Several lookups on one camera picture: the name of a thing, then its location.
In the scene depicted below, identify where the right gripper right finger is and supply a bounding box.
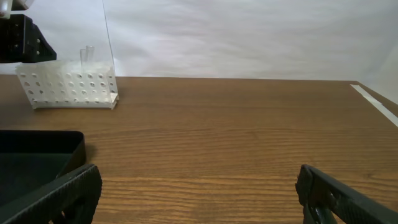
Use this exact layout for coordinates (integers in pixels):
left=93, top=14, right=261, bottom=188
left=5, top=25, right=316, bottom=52
left=295, top=164, right=398, bottom=224

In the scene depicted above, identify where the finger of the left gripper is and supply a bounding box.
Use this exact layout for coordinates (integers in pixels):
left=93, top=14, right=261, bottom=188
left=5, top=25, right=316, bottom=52
left=32, top=24, right=58, bottom=63

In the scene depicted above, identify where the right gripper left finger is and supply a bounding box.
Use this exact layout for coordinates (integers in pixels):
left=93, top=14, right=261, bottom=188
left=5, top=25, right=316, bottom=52
left=0, top=164, right=103, bottom=224

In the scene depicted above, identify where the white test tube rack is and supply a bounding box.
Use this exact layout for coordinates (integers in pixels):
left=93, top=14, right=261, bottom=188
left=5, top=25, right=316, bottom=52
left=14, top=60, right=119, bottom=110

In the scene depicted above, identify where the black tray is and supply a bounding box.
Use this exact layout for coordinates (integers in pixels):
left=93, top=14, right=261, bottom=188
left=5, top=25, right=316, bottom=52
left=0, top=129, right=87, bottom=208

